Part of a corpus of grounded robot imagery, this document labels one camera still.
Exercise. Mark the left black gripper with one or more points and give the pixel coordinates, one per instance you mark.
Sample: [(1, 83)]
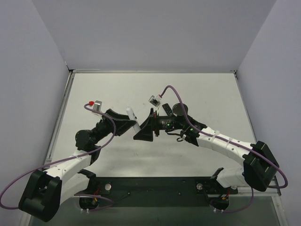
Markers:
[(110, 121)]

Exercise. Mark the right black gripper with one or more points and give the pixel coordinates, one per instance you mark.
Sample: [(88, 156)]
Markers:
[(154, 123)]

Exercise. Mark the white remote control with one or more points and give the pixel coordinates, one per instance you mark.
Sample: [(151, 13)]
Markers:
[(133, 117)]

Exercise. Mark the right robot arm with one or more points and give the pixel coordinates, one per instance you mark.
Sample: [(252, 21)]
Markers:
[(257, 167)]

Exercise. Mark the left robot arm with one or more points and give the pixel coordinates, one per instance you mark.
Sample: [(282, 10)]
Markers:
[(46, 190)]

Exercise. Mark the black remote control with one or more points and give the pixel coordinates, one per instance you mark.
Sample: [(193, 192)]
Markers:
[(166, 107)]

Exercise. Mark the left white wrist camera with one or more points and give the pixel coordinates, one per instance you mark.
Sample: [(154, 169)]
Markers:
[(96, 106)]

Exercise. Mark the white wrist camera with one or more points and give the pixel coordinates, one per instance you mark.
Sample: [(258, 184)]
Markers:
[(155, 100), (96, 106)]

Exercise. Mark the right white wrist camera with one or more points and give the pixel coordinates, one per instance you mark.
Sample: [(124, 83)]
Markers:
[(155, 100)]

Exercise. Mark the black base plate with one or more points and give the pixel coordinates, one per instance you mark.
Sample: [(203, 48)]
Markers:
[(150, 192)]

